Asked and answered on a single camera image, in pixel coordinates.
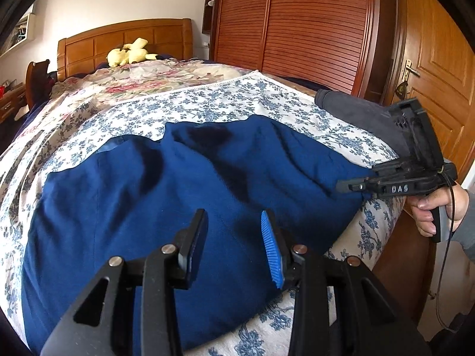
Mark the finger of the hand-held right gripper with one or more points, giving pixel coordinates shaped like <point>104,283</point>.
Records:
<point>352,184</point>

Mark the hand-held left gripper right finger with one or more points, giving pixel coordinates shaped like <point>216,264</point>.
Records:
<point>272,252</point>

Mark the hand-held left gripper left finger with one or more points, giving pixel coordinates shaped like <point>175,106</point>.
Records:
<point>196,252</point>

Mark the blue suit jacket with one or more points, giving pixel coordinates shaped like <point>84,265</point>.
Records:
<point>148,211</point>

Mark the person's right forearm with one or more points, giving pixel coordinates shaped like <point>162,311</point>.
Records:
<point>468,237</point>

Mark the person's right hand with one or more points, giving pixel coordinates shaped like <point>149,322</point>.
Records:
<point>421,215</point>

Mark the dark hanging key tag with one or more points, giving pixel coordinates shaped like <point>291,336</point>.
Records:
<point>401,89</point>

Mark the dark grey cloth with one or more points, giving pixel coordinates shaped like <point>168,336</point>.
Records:
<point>356,111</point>

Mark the wooden door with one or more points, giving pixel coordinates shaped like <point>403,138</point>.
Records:
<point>438,44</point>

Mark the blue floral bed sheet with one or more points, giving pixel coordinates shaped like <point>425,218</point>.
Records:
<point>222,100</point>

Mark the wooden louvered wardrobe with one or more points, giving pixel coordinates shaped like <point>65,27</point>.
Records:
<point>304,26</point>

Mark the pink floral quilt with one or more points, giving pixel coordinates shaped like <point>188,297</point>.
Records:
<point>141,81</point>

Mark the person's dark clothing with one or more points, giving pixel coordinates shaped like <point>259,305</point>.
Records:
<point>456,337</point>

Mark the yellow plush toy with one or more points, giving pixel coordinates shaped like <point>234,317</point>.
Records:
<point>130,53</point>

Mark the wooden bed headboard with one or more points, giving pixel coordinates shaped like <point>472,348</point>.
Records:
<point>156,39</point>

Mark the wooden chair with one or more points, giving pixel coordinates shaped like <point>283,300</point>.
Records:
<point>35,78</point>

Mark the wooden desk cabinet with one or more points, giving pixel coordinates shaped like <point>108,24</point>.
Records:
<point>9,105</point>

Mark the wooden bed frame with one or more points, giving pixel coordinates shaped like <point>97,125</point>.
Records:
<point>404,267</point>

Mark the framed wall picture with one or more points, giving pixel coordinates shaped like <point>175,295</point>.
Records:
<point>20,33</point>

